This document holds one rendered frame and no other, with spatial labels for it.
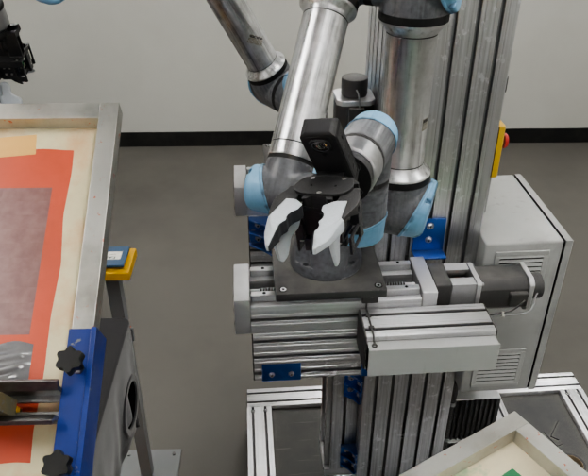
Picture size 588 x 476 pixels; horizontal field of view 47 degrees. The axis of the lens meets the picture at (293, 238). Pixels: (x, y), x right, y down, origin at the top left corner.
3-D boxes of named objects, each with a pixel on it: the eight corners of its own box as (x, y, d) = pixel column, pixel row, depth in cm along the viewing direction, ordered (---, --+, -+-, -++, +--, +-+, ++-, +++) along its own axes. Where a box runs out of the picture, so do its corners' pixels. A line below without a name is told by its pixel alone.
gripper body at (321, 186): (354, 258, 80) (378, 210, 89) (347, 193, 75) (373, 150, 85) (294, 253, 82) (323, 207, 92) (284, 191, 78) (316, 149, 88)
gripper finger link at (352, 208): (358, 229, 73) (363, 193, 80) (357, 217, 72) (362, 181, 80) (315, 231, 74) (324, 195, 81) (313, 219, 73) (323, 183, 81)
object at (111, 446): (115, 420, 192) (95, 322, 173) (145, 419, 192) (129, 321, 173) (75, 574, 153) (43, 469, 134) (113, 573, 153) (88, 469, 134)
